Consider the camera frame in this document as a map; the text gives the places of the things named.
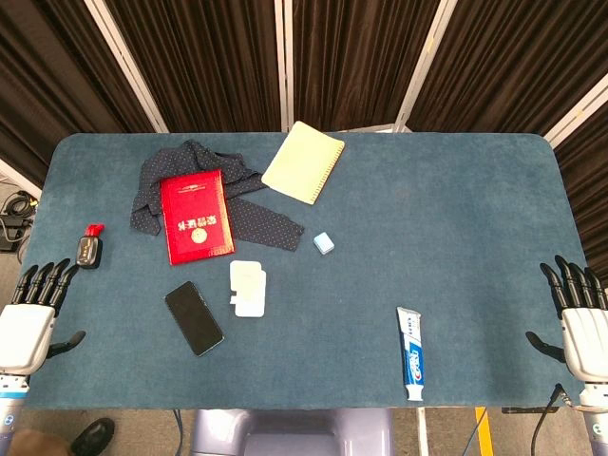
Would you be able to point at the purple robot base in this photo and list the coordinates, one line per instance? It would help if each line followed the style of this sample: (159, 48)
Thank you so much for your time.
(294, 432)

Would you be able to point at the black shoe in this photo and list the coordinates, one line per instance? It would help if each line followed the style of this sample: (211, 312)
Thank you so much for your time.
(92, 436)

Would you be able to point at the yellow spiral notebook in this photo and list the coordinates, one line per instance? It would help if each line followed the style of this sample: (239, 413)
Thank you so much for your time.
(301, 164)

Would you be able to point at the white partition frame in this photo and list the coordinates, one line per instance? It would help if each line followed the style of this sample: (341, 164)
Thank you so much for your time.
(283, 66)
(420, 64)
(126, 66)
(577, 111)
(16, 176)

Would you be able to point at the blue table mat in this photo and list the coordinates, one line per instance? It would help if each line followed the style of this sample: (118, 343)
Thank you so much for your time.
(380, 266)

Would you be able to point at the black case with red tassel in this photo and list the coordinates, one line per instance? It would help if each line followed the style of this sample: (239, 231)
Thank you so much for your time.
(89, 249)

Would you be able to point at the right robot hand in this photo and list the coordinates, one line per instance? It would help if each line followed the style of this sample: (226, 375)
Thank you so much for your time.
(583, 339)

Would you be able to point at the black smartphone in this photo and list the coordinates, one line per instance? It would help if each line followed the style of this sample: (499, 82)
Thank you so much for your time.
(194, 318)

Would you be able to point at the red certificate booklet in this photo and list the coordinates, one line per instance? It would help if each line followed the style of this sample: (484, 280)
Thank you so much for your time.
(195, 216)

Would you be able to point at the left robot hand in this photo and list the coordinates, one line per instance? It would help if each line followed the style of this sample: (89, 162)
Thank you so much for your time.
(24, 332)

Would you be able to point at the light blue eraser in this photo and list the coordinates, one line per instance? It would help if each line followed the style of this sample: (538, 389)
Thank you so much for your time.
(323, 243)

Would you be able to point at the dark dotted cloth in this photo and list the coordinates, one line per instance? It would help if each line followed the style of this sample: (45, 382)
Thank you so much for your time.
(266, 225)

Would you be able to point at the blue white toothpaste tube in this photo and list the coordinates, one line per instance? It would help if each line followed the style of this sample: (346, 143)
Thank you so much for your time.
(412, 354)

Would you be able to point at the yellow floor tape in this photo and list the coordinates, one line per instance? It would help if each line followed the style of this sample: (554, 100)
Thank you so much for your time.
(483, 430)

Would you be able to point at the white plastic holder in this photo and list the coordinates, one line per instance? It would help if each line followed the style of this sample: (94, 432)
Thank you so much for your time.
(248, 290)

